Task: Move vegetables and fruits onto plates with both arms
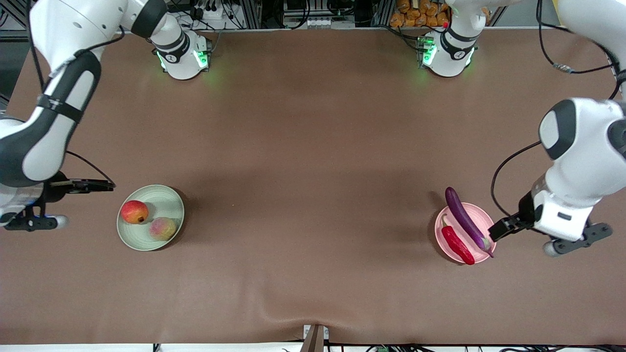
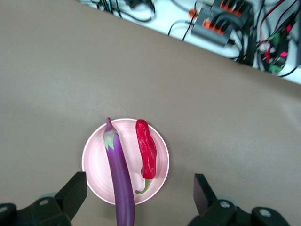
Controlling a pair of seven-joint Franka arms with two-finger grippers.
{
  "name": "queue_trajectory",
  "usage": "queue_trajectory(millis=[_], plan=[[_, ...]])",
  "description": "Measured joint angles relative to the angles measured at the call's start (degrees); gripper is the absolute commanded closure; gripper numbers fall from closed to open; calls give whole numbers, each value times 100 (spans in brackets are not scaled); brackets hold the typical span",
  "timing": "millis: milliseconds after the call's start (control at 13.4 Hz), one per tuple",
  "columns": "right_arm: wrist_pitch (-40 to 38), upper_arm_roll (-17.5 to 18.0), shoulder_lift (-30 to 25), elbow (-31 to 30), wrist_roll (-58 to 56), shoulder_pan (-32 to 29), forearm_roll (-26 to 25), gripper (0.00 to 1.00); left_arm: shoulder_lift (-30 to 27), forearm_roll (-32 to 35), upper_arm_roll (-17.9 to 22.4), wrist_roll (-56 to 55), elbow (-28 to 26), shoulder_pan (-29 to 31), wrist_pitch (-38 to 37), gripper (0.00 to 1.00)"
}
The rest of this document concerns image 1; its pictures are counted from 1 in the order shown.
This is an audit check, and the purple eggplant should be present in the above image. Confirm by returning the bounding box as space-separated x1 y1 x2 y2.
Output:
445 187 495 258

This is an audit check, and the red apple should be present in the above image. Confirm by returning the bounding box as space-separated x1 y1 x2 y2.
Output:
121 200 149 225

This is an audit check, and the red chili pepper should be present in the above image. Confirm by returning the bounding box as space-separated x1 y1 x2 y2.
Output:
441 214 475 265

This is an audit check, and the pale pink peach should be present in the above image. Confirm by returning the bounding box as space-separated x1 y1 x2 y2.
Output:
149 217 177 241

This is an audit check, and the pink plate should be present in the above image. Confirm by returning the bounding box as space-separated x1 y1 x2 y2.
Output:
435 202 498 264

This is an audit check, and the pale green plate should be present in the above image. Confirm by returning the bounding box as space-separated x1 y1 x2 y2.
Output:
117 184 185 251

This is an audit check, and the brown table cloth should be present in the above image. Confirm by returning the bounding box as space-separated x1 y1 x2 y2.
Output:
0 27 626 345

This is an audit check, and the white power strip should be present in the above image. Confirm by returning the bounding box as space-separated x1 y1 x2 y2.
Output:
188 0 243 30

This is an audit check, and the bag of orange snacks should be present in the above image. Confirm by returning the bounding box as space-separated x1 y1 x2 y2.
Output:
390 0 449 28

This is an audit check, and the white connector strip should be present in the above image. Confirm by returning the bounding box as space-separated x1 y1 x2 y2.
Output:
284 16 343 29

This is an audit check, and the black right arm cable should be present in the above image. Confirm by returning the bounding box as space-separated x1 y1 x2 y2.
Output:
27 24 125 189

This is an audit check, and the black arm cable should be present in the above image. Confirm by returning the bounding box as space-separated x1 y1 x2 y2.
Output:
491 0 626 219
27 24 125 189

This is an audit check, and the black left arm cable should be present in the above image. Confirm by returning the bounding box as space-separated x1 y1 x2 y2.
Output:
491 0 626 219

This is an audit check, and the aluminium frame post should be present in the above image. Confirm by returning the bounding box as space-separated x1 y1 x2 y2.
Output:
372 0 396 27
242 0 262 30

